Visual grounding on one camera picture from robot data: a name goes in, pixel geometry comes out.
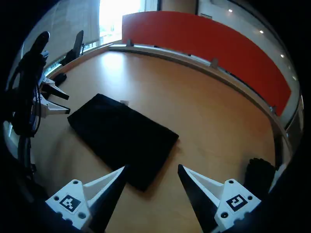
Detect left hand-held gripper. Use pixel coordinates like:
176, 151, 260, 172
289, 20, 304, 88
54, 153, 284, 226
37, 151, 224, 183
5, 31, 71, 170

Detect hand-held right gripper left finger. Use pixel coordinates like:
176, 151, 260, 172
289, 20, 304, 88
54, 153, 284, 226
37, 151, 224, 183
45, 164, 130, 233

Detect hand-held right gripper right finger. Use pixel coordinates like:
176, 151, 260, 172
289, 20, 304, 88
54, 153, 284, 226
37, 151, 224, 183
177, 164, 262, 233

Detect black towel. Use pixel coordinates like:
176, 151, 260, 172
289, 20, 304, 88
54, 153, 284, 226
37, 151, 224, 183
67, 94, 180, 192

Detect stack of black towels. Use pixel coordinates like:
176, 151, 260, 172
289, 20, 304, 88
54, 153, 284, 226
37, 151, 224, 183
243, 158, 277, 195

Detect black office chair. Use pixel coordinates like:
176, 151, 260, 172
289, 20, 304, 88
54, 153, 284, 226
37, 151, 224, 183
59, 30, 85, 66

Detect red desk screen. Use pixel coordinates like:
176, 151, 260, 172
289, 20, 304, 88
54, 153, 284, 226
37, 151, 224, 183
108, 10, 292, 117

